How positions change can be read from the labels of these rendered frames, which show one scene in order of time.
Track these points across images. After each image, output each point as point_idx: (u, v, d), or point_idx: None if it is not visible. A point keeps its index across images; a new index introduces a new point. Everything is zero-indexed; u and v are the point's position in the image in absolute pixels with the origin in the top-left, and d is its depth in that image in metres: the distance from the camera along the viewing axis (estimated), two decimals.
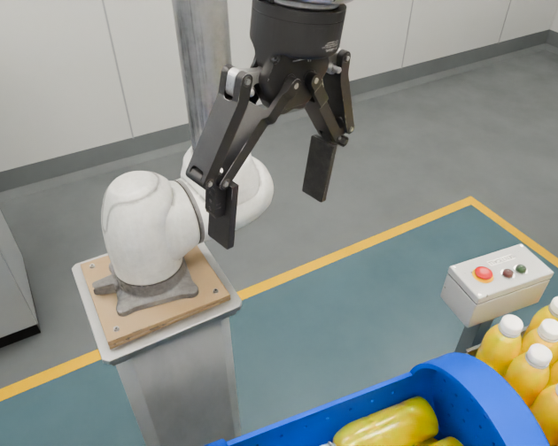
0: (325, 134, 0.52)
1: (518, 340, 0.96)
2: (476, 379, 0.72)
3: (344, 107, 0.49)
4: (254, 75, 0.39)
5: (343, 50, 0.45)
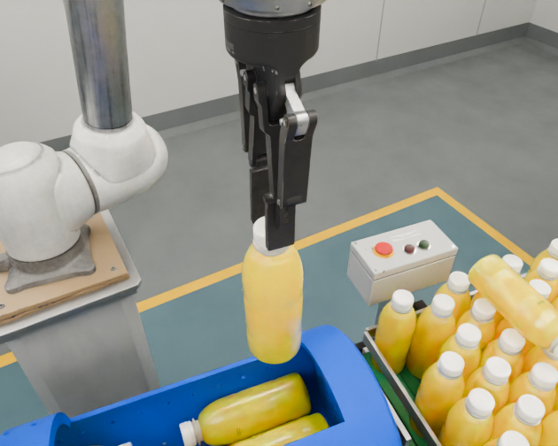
0: None
1: (409, 316, 0.92)
2: (328, 349, 0.68)
3: (278, 168, 0.42)
4: None
5: (290, 115, 0.37)
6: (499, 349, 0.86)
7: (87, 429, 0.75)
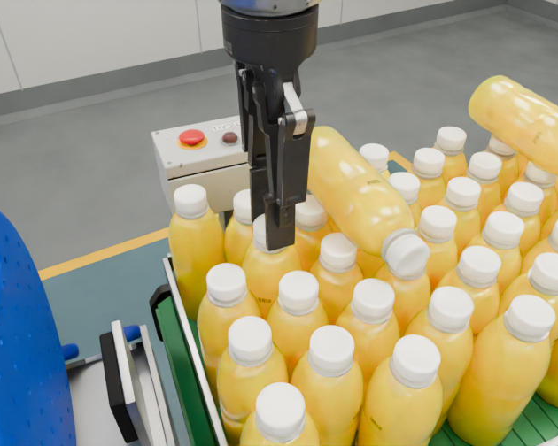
0: None
1: (202, 224, 0.60)
2: None
3: (277, 167, 0.42)
4: None
5: (290, 113, 0.37)
6: (322, 265, 0.54)
7: None
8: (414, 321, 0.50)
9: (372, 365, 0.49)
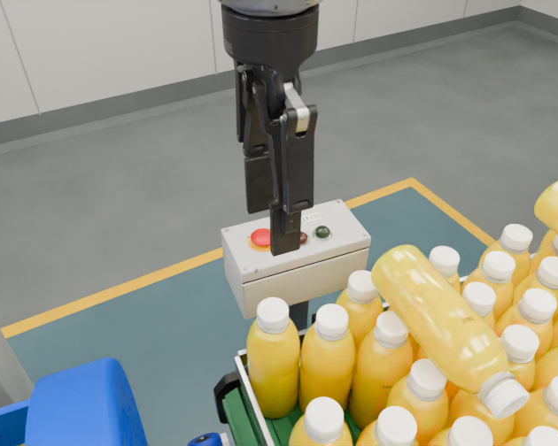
0: None
1: (283, 337, 0.61)
2: (60, 410, 0.38)
3: (282, 171, 0.41)
4: None
5: (290, 109, 0.37)
6: (410, 390, 0.56)
7: None
8: None
9: None
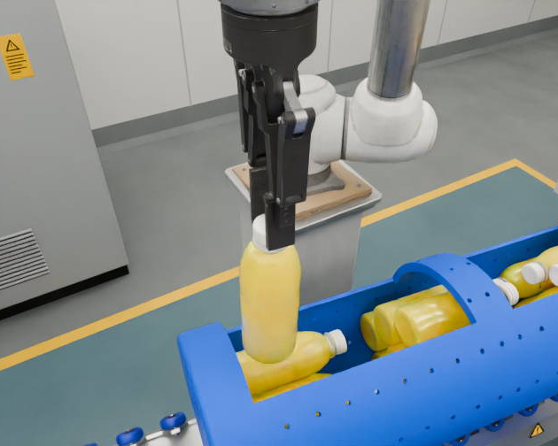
0: None
1: (283, 258, 0.53)
2: None
3: (277, 166, 0.42)
4: None
5: (289, 112, 0.37)
6: None
7: (427, 280, 0.96)
8: None
9: None
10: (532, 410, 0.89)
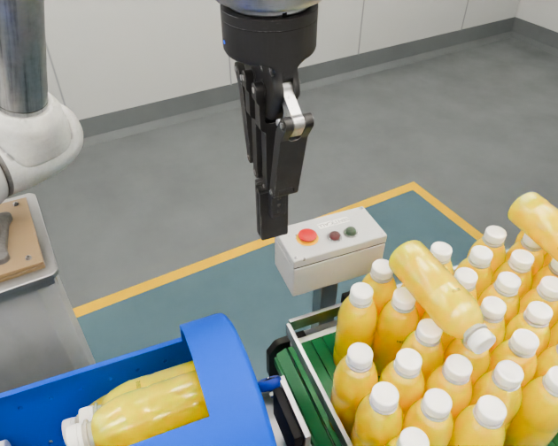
0: None
1: None
2: (206, 338, 0.63)
3: None
4: (296, 104, 0.39)
5: None
6: (417, 340, 0.81)
7: None
8: (484, 381, 0.76)
9: (455, 411, 0.76)
10: None
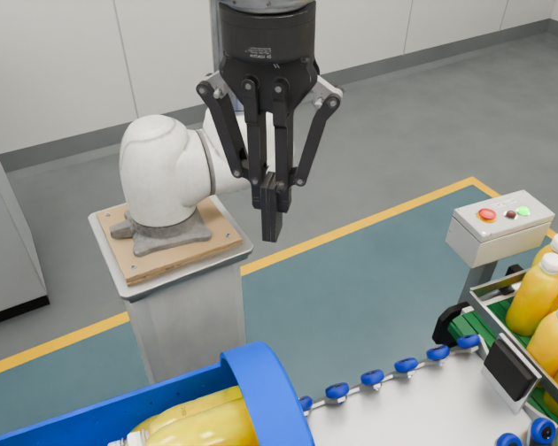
0: (278, 175, 0.48)
1: None
2: (252, 369, 0.66)
3: (304, 150, 0.44)
4: (216, 77, 0.43)
5: (336, 95, 0.41)
6: None
7: None
8: None
9: None
10: None
